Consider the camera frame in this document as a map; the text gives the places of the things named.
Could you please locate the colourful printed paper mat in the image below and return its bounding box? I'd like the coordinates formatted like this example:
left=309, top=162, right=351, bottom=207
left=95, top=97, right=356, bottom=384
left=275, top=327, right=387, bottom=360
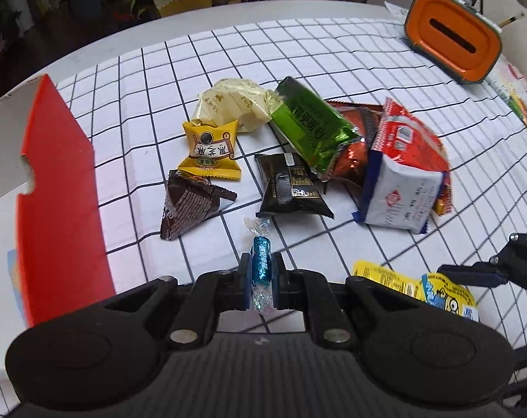
left=485, top=59, right=527, bottom=144

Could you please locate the blue foil candy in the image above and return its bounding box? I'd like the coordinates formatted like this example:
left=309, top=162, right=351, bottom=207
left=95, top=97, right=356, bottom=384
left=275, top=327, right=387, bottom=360
left=245, top=217, right=276, bottom=313

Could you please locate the red and white snack packet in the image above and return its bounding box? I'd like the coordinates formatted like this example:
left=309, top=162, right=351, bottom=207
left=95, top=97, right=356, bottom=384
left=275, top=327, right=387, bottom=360
left=352, top=97, right=453, bottom=235

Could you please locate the brown triangular snack packet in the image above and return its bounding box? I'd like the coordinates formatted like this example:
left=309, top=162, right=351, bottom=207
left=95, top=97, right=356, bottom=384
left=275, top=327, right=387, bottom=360
left=160, top=169, right=238, bottom=241

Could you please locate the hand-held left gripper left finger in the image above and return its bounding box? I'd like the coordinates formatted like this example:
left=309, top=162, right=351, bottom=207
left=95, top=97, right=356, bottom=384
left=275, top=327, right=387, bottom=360
left=104, top=253, right=252, bottom=350

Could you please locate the white checked tablecloth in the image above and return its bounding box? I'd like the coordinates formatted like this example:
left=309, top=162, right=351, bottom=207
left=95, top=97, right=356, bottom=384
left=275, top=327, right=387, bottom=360
left=0, top=17, right=527, bottom=418

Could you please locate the black snack packet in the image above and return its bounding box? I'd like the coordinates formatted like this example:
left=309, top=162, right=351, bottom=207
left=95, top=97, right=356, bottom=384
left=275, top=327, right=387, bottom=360
left=255, top=152, right=335, bottom=219

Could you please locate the orange tissue box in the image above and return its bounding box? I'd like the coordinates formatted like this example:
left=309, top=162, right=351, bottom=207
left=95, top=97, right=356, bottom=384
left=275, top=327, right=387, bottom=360
left=403, top=0, right=503, bottom=85

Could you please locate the yellow cartoon snack packet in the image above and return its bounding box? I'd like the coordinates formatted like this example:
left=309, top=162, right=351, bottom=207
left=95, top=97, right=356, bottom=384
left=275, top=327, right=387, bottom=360
left=352, top=260, right=479, bottom=323

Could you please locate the pale yellow snack packet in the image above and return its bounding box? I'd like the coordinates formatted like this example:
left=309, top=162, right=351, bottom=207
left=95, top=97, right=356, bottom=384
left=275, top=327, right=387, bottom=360
left=191, top=78, right=286, bottom=133

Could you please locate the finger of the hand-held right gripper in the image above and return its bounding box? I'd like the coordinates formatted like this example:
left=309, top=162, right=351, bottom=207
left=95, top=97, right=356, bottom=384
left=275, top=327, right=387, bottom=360
left=436, top=233, right=527, bottom=299

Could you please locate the yellow pastry packet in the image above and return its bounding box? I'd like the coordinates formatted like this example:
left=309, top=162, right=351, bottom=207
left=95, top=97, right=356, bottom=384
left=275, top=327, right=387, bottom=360
left=177, top=119, right=242, bottom=182

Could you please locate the green foil snack packet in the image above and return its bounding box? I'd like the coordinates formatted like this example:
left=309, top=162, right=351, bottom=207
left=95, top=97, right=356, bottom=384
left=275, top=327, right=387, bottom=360
left=270, top=76, right=362, bottom=182

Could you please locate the white paper sheet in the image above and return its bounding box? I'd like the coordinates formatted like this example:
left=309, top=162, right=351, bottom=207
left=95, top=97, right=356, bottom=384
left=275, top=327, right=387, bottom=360
left=384, top=2, right=410, bottom=22

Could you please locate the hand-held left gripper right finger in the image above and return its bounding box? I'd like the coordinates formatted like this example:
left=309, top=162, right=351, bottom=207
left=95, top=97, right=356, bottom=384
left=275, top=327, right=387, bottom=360
left=273, top=253, right=423, bottom=346

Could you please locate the red cardboard box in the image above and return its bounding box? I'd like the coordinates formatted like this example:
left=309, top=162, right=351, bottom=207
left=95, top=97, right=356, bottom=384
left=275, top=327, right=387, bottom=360
left=0, top=74, right=117, bottom=375

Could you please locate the copper red foil packet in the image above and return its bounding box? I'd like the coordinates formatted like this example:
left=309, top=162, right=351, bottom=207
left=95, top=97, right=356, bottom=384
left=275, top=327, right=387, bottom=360
left=324, top=99, right=383, bottom=189

